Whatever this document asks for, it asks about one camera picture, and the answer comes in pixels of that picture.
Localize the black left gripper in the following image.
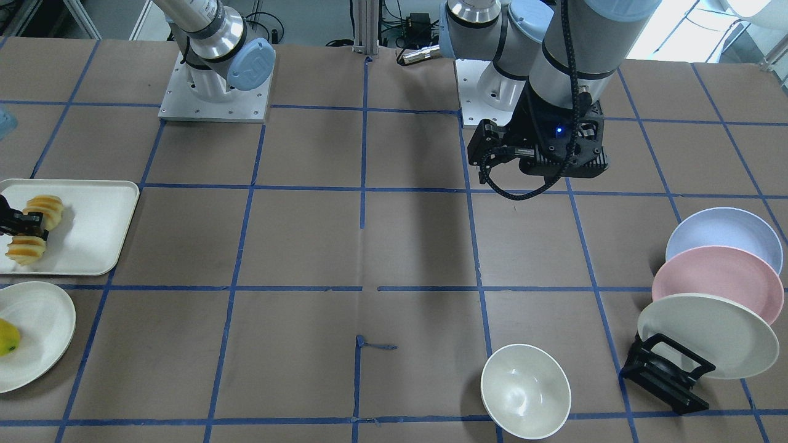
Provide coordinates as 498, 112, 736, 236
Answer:
506, 92, 609, 178

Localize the yellow ridged bread loaf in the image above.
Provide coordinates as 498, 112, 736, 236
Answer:
6, 194, 65, 266

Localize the blue plate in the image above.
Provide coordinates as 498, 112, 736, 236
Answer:
665, 207, 784, 274

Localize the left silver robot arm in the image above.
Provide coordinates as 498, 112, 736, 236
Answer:
439, 1, 661, 184

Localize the white round plate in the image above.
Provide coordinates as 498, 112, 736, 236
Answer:
1, 281, 76, 393

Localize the pink plate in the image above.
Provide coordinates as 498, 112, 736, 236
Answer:
652, 245, 785, 325

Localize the black plate rack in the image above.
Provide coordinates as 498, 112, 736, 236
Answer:
619, 333, 717, 415

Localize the cream plate in rack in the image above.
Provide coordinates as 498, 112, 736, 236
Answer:
638, 293, 780, 380

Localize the white rectangular tray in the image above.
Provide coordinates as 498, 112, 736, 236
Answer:
1, 178, 140, 276

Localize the yellow lemon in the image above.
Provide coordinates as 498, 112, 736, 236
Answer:
0, 319, 22, 356

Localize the cream bowl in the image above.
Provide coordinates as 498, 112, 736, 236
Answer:
480, 344, 573, 440

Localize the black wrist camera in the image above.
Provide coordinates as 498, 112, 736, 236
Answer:
467, 119, 528, 167

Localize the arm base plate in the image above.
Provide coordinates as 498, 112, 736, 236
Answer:
454, 58, 560, 132
158, 54, 273, 124

